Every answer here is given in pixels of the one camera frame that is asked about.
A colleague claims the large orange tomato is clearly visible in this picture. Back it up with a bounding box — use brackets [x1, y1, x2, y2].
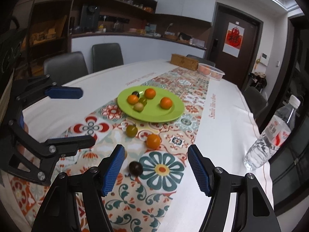
[127, 94, 139, 105]

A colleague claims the white kitchen counter cabinet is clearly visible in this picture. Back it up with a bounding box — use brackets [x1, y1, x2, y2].
[71, 35, 205, 73]

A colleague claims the grey chair near left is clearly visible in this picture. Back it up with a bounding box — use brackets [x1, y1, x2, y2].
[43, 51, 88, 85]

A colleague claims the orange tangerine left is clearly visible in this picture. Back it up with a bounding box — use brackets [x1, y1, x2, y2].
[144, 88, 156, 99]

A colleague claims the grey chair far end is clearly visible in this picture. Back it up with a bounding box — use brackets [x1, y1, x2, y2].
[186, 55, 215, 67]

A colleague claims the clear water bottle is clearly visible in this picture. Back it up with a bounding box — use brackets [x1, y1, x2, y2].
[244, 95, 301, 171]

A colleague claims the orange tangerine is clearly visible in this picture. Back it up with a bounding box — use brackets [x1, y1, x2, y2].
[144, 88, 156, 99]
[160, 97, 173, 109]

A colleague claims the orange tangerine right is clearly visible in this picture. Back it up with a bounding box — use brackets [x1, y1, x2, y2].
[160, 97, 173, 109]

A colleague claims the grey chair right side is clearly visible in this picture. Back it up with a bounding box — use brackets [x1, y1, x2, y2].
[243, 86, 268, 119]

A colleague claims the black coffee machine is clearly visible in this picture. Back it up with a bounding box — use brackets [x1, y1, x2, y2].
[80, 5, 100, 32]

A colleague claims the dark plum fruit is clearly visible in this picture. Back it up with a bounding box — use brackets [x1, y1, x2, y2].
[129, 161, 143, 177]

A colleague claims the tan longan on plate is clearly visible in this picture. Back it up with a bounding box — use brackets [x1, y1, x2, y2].
[134, 102, 144, 112]

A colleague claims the small orange tomato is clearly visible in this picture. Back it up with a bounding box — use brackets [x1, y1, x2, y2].
[146, 134, 161, 150]

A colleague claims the patterned table runner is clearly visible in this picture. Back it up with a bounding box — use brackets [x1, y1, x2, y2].
[24, 66, 210, 231]

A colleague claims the dark purple plum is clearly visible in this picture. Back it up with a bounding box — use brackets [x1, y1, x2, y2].
[132, 91, 140, 97]

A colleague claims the green tomato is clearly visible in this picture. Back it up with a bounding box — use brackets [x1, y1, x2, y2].
[138, 97, 147, 106]
[126, 124, 138, 138]

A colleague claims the woven wicker box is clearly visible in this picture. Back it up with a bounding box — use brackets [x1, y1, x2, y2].
[170, 54, 199, 71]

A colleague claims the red and white door poster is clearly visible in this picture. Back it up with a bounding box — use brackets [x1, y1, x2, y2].
[222, 21, 244, 58]

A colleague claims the grey chair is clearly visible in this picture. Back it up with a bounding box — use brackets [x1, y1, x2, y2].
[92, 43, 124, 72]
[243, 86, 268, 119]
[43, 51, 88, 85]

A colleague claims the dark brown door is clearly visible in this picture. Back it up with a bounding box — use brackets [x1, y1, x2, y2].
[205, 3, 263, 91]

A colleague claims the person's left hand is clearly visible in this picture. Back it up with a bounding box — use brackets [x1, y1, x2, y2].
[16, 123, 30, 155]

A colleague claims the green round plate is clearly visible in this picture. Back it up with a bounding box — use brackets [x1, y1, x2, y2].
[117, 86, 185, 123]

